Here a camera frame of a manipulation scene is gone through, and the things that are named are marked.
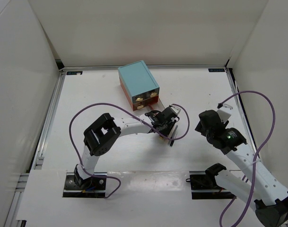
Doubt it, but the teal and orange drawer box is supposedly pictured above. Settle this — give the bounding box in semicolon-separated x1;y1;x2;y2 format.
118;61;160;111

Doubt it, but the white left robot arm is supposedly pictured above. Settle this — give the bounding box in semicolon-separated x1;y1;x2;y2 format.
74;105;181;189

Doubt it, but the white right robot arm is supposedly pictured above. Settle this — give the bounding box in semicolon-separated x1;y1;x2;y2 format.
195;110;288;227

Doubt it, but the pink makeup pencil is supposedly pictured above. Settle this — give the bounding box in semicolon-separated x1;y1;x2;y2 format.
167;125;178;146

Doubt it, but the silver black eyeliner pen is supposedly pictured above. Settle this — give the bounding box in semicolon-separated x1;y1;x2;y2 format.
168;125;178;146

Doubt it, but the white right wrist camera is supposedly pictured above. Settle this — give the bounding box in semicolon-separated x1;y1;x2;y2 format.
217;104;233;123

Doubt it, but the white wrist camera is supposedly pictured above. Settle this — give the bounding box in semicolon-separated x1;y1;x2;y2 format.
169;105;181;116
217;104;233;123

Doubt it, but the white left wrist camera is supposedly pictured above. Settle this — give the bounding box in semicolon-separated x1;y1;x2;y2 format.
169;105;181;116

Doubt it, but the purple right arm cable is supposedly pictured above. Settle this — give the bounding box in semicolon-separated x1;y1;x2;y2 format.
217;90;276;225

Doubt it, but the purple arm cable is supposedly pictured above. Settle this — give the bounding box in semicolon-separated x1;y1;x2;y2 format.
69;102;191;199
217;90;276;225

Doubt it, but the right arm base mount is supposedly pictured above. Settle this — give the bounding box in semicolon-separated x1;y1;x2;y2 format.
185;174;234;200

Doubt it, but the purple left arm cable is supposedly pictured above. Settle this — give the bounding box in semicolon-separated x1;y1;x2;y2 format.
69;102;191;199

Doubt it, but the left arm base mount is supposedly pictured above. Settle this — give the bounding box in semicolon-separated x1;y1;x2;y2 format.
62;173;106;198

